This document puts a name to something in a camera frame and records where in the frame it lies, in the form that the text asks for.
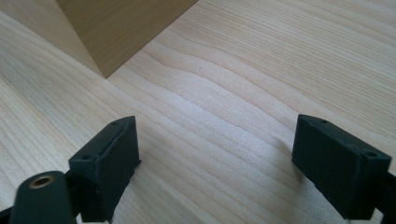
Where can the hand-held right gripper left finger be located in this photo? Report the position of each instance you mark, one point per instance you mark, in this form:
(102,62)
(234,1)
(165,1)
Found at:
(106,168)

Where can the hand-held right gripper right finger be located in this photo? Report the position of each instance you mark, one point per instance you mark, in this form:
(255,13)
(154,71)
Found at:
(336,174)

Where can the wooden box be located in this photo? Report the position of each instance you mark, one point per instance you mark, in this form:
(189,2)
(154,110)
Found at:
(118,34)

